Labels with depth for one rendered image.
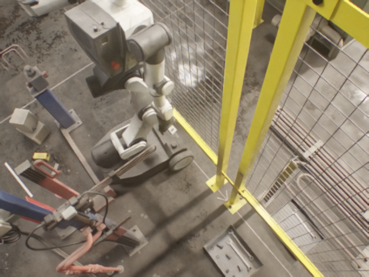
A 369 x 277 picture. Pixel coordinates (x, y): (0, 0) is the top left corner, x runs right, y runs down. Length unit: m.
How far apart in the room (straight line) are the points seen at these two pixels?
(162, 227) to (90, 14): 1.52
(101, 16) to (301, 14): 0.83
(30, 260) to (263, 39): 2.73
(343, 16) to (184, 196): 1.87
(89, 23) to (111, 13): 0.10
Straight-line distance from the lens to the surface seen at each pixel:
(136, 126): 2.03
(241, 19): 0.82
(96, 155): 2.12
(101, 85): 1.53
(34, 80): 2.24
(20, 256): 2.61
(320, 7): 0.62
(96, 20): 1.27
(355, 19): 0.59
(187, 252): 2.21
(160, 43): 1.19
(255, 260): 2.23
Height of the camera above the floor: 2.20
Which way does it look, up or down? 67 degrees down
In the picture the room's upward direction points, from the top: 9 degrees counter-clockwise
